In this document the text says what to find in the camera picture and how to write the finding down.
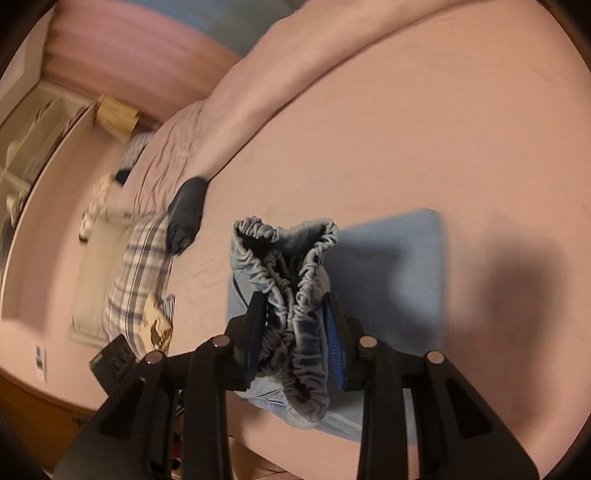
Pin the black plug adapter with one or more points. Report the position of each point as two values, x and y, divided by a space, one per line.
113 362

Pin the pink duvet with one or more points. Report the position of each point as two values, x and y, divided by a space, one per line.
277 69

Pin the plaid pillow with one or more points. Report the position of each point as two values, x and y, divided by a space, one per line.
138 277

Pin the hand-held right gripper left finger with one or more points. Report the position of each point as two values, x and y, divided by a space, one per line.
256 325

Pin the wall shelf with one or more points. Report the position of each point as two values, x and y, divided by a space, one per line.
23 152

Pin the dark cloth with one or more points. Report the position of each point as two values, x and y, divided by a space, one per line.
122 176

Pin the yellow fringed hanging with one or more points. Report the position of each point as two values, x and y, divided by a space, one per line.
117 117

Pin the light blue denim pants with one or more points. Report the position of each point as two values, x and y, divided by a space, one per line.
392 277

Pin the dark folded jeans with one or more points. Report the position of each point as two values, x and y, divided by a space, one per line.
187 212

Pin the cream printed cloth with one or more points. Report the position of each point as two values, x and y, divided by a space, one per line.
158 325

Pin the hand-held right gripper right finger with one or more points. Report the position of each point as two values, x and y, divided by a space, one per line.
333 341

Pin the white wall plate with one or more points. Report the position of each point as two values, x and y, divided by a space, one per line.
40 363

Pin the pink curtain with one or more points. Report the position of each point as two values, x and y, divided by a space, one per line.
138 50

